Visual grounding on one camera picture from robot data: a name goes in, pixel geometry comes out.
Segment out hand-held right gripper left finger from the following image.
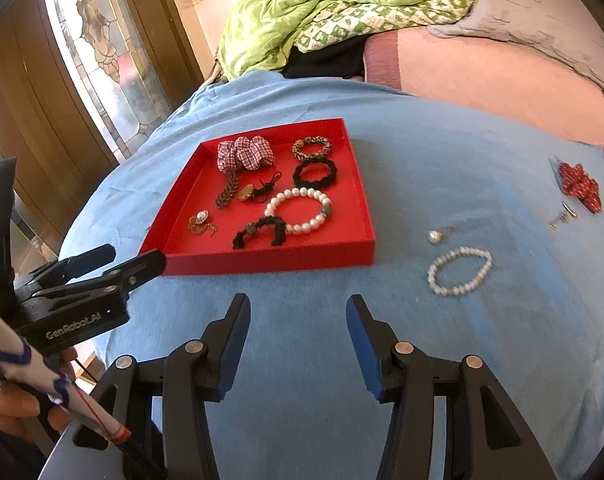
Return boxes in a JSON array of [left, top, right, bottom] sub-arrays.
[[74, 293, 253, 480]]

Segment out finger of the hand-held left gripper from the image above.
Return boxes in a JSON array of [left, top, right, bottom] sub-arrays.
[[28, 244, 116, 288], [16, 248, 167, 306]]

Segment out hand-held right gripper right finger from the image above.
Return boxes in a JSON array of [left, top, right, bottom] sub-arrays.
[[346, 294, 558, 480]]

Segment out red tray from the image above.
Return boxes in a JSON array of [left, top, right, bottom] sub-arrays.
[[138, 118, 377, 277]]

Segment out pearl bracelet with dark beads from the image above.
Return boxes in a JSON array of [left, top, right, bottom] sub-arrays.
[[263, 187, 333, 237]]

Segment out black scrunchie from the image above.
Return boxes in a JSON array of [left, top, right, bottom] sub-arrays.
[[292, 159, 337, 192]]

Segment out person's left hand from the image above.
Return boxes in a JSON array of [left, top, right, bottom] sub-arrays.
[[0, 346, 78, 445]]

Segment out blue blanket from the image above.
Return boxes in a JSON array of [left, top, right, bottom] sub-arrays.
[[56, 70, 604, 480]]

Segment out gold earrings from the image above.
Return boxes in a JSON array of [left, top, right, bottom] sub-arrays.
[[188, 210, 220, 238]]

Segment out small silver pendant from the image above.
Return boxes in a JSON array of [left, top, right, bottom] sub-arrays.
[[428, 225, 459, 247]]

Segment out red checked scrunchie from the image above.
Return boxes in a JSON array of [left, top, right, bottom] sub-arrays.
[[217, 135, 275, 173]]

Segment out wooden stained glass door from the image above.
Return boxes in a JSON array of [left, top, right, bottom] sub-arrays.
[[0, 0, 205, 281]]

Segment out silver earrings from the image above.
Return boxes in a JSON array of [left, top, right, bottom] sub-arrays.
[[547, 201, 580, 231]]

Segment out red bow hair clip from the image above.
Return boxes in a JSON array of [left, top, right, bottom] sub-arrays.
[[556, 161, 604, 213]]

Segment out black cloth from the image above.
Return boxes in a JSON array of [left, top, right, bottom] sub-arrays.
[[281, 34, 369, 82]]

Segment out pink bed sheet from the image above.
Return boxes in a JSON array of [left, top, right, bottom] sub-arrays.
[[363, 24, 604, 163]]

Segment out green quilt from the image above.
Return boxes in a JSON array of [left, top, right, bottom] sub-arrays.
[[217, 0, 483, 81]]

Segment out grey pillow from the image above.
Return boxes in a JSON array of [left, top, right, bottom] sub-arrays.
[[427, 0, 604, 103]]

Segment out white blue patterned strap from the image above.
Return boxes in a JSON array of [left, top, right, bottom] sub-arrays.
[[0, 297, 132, 445]]

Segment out white pearl bracelet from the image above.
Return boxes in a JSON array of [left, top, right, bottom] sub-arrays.
[[427, 247, 494, 297]]

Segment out black ribbon hair tie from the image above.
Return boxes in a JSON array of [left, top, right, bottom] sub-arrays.
[[232, 215, 287, 251]]

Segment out gold pendant with black cord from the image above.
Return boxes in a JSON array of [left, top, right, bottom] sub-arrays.
[[237, 171, 283, 205]]

